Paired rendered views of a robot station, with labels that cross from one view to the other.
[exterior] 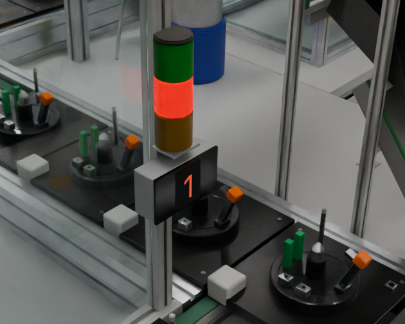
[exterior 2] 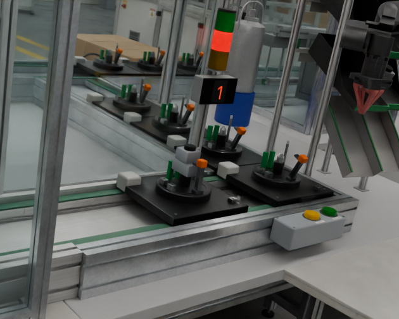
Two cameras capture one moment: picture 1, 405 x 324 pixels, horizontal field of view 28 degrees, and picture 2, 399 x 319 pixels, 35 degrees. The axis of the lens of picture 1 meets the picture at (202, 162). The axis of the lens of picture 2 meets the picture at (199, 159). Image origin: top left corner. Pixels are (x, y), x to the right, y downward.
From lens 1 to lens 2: 80 cm
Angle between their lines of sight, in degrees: 15
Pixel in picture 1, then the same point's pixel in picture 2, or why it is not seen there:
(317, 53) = (307, 126)
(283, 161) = (272, 135)
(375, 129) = (323, 111)
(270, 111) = not seen: hidden behind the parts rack
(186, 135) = (223, 62)
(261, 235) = (251, 161)
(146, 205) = (197, 93)
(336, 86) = not seen: hidden behind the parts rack
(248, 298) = (238, 176)
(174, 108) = (220, 45)
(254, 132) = (259, 148)
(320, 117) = (301, 151)
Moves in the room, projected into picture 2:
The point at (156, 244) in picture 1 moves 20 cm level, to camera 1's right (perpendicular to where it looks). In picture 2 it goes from (196, 128) to (268, 143)
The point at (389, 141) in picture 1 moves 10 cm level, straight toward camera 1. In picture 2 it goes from (330, 121) to (323, 126)
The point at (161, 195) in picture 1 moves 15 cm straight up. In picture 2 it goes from (205, 88) to (216, 30)
